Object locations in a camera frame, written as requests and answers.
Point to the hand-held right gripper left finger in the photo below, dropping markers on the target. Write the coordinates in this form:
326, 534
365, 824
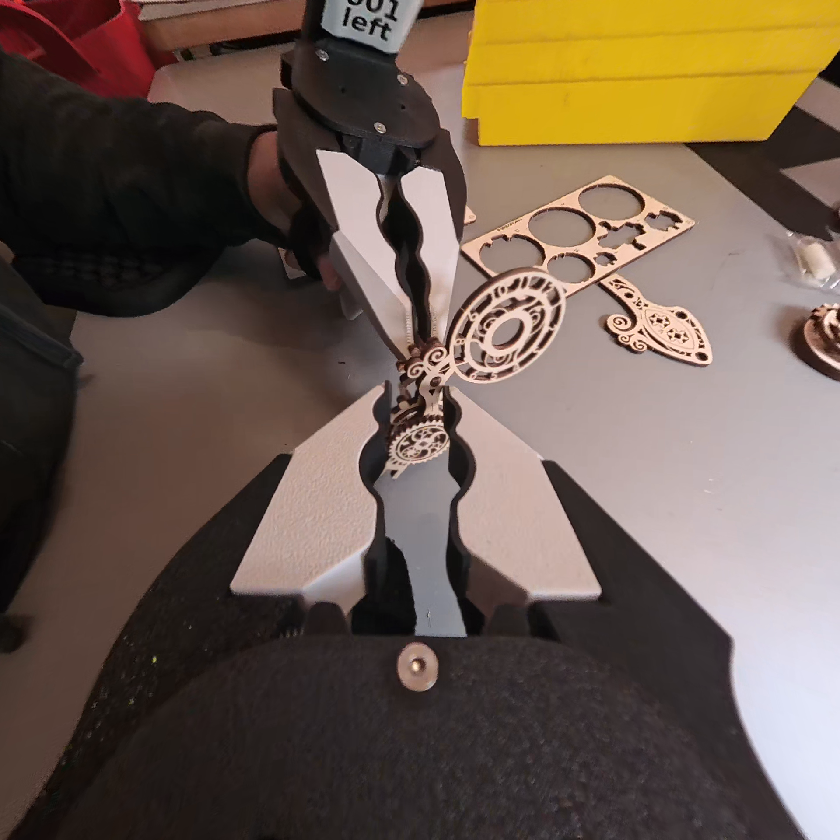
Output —
308, 525

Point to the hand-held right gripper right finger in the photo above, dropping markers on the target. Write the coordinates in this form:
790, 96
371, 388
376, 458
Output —
525, 531

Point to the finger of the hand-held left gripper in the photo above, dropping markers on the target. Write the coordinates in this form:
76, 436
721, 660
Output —
433, 210
348, 203

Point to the wooden puzzle frame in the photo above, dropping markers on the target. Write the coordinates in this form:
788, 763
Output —
508, 228

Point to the wooden gear and dial assembly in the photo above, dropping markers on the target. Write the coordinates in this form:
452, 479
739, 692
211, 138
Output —
436, 358

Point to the grey desk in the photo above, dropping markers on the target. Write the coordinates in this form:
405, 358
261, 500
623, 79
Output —
656, 492

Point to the person's left hand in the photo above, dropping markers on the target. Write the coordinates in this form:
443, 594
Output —
269, 184

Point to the slotted yellow plastic bin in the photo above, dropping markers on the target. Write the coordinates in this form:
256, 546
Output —
623, 98

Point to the ornate wooden leaf piece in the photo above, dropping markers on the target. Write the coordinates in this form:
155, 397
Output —
635, 303

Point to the red plastic container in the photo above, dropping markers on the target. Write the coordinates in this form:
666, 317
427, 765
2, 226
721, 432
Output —
79, 46

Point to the person's black hoodie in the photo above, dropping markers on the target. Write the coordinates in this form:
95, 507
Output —
33, 426

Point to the round wooden gear stack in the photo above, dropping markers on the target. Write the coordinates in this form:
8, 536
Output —
827, 354

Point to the small clear plastic bag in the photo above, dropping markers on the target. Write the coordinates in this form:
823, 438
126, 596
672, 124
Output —
810, 259

